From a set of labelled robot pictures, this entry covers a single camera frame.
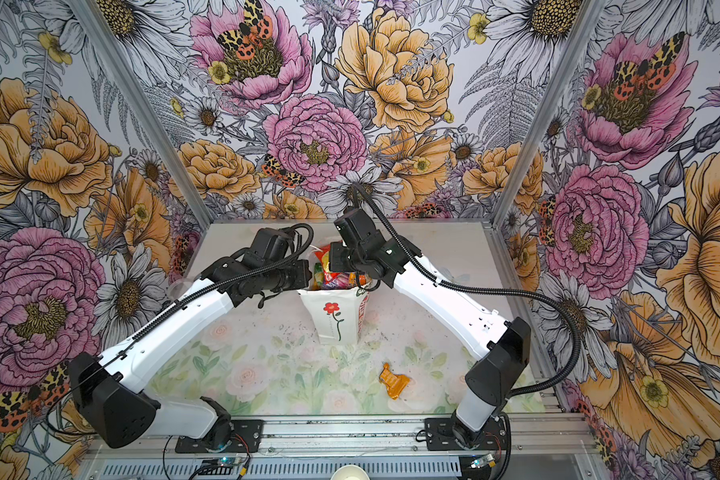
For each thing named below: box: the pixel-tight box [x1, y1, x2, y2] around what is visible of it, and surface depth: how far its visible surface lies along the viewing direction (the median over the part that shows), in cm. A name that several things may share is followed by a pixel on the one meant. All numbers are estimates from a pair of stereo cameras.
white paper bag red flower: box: [297, 280, 372, 346], surface depth 77 cm
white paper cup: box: [330, 464, 371, 480], surface depth 62 cm
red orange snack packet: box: [314, 244, 350, 289], surface depth 81 cm
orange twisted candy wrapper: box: [379, 362, 411, 400], surface depth 83 cm
